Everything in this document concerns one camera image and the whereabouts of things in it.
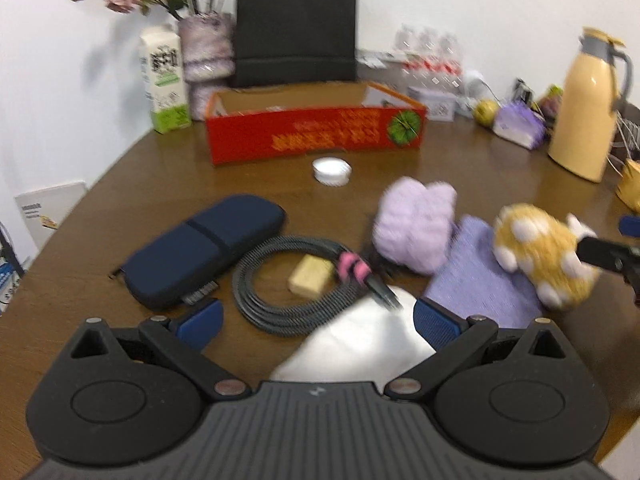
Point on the yellow paper object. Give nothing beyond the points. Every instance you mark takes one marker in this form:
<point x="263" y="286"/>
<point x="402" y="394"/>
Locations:
<point x="630" y="187"/>

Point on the purple mottled vase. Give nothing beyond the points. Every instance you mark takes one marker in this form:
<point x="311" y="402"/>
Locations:
<point x="207" y="45"/>

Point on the yellow spotted plush toy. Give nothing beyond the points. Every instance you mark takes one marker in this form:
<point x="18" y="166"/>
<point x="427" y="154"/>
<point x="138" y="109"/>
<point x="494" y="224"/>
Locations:
<point x="540" y="255"/>

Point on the white booklet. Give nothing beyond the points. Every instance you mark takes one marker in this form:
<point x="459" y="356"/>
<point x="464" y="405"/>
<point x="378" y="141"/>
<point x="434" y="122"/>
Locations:
<point x="50" y="215"/>

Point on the purple knitted cloth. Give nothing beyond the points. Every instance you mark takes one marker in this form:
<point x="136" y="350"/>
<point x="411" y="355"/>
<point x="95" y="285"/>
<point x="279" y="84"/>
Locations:
<point x="475" y="280"/>

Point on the grey tin box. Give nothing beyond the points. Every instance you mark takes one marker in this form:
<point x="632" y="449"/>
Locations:
<point x="432" y="105"/>

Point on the red cardboard box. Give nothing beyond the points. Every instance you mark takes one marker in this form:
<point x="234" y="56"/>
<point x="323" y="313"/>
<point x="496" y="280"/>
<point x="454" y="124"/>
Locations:
<point x="310" y="132"/>

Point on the clear water bottle red label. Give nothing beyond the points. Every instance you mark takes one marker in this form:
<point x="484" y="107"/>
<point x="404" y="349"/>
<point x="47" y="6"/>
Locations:
<point x="450" y="57"/>
<point x="429" y="55"/>
<point x="407" y="55"/>

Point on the purple tissue pack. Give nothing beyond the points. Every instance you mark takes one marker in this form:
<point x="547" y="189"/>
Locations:
<point x="520" y="125"/>

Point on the black charger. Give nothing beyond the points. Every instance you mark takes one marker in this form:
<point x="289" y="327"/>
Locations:
<point x="522" y="91"/>

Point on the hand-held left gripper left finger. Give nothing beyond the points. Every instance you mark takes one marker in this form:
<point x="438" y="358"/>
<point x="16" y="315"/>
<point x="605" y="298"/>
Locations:
<point x="202" y="320"/>

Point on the yellow thermos jug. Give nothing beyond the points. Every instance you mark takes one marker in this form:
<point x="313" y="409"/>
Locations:
<point x="585" y="110"/>

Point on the white soft cloth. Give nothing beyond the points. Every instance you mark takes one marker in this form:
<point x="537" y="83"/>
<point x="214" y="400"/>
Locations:
<point x="360" y="345"/>

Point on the small white round lid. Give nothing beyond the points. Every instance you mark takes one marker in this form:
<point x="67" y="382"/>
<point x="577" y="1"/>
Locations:
<point x="331" y="170"/>

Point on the white green milk carton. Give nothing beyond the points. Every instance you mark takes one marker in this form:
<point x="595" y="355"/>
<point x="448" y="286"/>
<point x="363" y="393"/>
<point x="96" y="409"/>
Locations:
<point x="165" y="80"/>

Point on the black paper bag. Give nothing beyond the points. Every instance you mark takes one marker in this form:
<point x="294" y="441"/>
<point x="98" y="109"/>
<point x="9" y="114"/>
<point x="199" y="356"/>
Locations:
<point x="295" y="25"/>

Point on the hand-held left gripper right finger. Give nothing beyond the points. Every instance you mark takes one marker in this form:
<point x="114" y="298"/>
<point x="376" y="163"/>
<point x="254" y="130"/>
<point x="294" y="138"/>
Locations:
<point x="437" y="327"/>

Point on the small beige block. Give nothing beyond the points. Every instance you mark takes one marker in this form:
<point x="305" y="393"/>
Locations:
<point x="310" y="275"/>

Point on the navy zip case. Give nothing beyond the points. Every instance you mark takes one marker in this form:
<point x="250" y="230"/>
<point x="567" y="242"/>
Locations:
<point x="200" y="245"/>

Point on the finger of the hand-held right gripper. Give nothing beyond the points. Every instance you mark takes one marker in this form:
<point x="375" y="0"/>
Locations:
<point x="605" y="255"/>
<point x="631" y="226"/>

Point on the lilac fluffy towel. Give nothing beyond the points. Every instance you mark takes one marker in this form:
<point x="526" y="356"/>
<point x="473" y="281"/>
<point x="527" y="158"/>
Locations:
<point x="415" y="225"/>

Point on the small white fan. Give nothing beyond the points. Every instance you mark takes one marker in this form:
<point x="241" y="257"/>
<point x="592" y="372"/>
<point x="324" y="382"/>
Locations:
<point x="472" y="82"/>

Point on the yellow green fruit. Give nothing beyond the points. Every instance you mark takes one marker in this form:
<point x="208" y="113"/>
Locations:
<point x="486" y="112"/>

